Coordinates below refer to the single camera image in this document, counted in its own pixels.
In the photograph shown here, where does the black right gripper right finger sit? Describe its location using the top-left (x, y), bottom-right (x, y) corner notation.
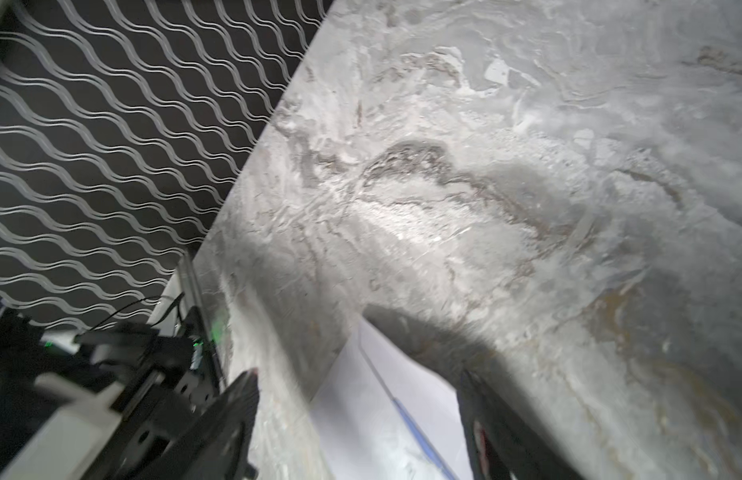
top-left (456, 370), bottom-right (581, 479)

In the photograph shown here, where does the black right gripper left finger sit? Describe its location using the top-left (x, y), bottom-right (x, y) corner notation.
top-left (136, 368), bottom-right (260, 480)

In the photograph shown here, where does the white envelope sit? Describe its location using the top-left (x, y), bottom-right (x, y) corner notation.
top-left (310, 320), bottom-right (473, 479)

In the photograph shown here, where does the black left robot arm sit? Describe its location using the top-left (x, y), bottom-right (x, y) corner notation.
top-left (0, 298), bottom-right (223, 479)

